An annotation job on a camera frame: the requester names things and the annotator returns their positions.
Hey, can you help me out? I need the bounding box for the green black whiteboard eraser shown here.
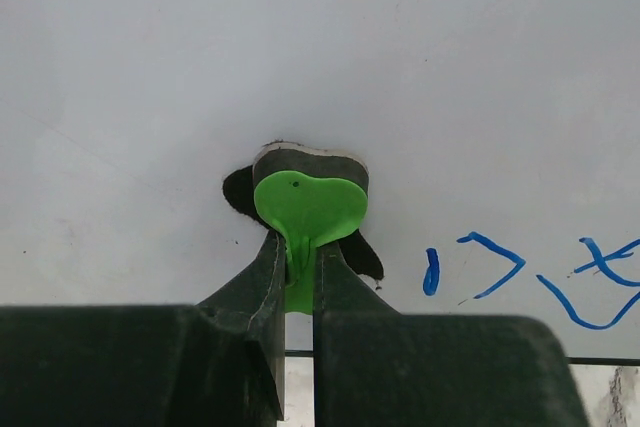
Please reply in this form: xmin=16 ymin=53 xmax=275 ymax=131
xmin=222 ymin=140 xmax=384 ymax=315

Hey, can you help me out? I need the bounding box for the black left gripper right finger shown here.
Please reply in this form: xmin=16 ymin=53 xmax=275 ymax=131
xmin=313 ymin=243 xmax=588 ymax=427

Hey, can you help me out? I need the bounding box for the white dry-erase whiteboard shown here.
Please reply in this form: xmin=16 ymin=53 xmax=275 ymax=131
xmin=1 ymin=0 xmax=639 ymax=359

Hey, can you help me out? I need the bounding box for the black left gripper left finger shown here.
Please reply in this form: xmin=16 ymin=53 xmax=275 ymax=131
xmin=1 ymin=232 xmax=286 ymax=426

